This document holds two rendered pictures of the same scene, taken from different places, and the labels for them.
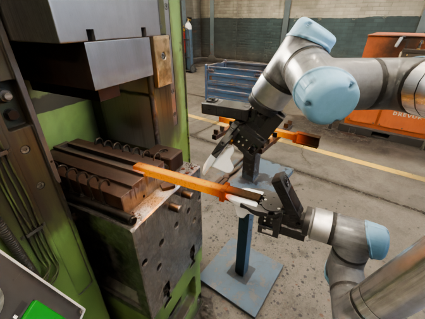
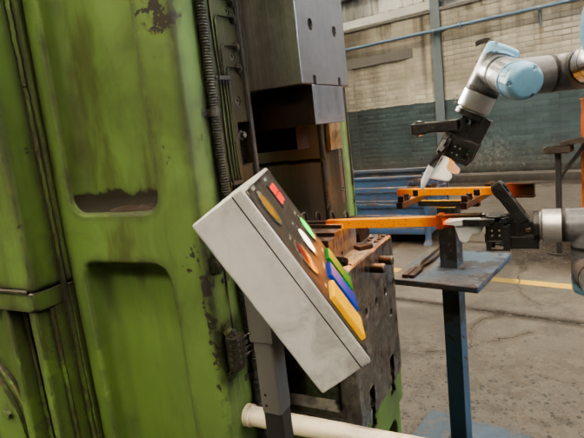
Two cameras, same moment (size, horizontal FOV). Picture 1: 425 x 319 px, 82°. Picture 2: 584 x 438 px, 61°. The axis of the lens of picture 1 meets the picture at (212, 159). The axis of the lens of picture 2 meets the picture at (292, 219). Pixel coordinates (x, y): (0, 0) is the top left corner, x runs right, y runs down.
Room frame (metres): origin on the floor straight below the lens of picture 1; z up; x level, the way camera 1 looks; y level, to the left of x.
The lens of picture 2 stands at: (-0.70, 0.29, 1.27)
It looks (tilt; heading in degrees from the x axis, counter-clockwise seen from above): 10 degrees down; 2
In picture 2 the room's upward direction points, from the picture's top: 7 degrees counter-clockwise
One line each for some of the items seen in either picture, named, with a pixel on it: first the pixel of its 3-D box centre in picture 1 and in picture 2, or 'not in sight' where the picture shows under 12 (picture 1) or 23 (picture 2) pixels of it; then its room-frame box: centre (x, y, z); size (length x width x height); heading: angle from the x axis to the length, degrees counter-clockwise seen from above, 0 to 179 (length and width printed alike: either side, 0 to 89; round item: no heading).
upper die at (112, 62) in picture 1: (66, 56); (260, 113); (0.71, 0.40, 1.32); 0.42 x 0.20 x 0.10; 64
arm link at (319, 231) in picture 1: (319, 223); (549, 224); (0.42, -0.25, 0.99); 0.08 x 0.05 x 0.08; 154
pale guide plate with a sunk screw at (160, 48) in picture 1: (162, 61); (332, 122); (0.96, 0.19, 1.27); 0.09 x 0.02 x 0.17; 154
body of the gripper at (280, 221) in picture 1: (283, 216); (511, 228); (0.46, -0.18, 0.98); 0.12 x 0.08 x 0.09; 64
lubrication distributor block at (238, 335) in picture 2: not in sight; (237, 349); (0.34, 0.48, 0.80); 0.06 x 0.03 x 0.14; 154
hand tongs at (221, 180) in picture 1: (244, 159); (436, 252); (1.15, -0.17, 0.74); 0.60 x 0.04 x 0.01; 147
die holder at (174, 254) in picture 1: (121, 216); (291, 318); (0.76, 0.38, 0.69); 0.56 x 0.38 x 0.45; 64
